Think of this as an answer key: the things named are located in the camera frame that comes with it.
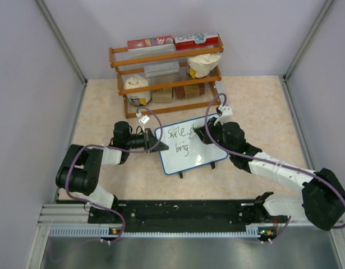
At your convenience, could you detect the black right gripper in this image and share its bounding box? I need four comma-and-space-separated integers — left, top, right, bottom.
196, 118, 234, 155

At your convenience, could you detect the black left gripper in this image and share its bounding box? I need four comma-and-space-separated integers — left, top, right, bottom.
125, 128, 168, 153

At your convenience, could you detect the blue framed whiteboard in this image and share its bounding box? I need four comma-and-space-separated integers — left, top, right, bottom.
155, 116, 227, 175

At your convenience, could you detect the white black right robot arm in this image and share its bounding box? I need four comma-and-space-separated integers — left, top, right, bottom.
194, 117, 345, 231

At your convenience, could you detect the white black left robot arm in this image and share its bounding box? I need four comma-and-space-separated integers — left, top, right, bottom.
56, 121, 169, 222

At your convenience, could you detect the metal whiteboard stand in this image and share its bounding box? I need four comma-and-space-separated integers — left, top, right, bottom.
177, 161, 216, 179

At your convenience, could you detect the brown sponge stack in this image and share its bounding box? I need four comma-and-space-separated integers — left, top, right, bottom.
174, 84, 205, 99

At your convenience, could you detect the beige sponge stack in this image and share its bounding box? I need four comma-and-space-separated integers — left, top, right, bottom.
152, 87, 173, 103

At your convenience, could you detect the grey block beside rack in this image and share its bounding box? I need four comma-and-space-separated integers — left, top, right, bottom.
215, 81, 228, 106

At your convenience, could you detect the orange wooden shelf rack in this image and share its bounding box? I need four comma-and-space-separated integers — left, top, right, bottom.
109, 39, 224, 119

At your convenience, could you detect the white bag lower shelf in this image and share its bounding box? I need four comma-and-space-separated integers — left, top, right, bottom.
123, 74, 152, 108

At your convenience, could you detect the cream bag upper shelf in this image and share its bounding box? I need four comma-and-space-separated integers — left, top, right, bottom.
186, 53, 222, 79

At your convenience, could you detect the silver metal box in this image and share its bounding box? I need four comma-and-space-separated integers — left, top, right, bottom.
144, 61, 180, 78

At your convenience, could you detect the red white wrap box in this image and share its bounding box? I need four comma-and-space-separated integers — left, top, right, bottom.
174, 33, 219, 50

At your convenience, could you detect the red foil wrap box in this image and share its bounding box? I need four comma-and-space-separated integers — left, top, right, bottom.
127, 35, 175, 57

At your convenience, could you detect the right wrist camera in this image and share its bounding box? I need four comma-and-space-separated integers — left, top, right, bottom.
214, 105, 233, 126

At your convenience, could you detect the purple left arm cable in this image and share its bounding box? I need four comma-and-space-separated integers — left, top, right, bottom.
64, 106, 163, 244

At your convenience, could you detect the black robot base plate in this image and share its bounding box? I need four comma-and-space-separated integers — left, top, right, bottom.
88, 198, 288, 233

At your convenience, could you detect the grey slotted cable duct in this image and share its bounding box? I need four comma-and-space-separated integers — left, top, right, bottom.
49, 226, 277, 238

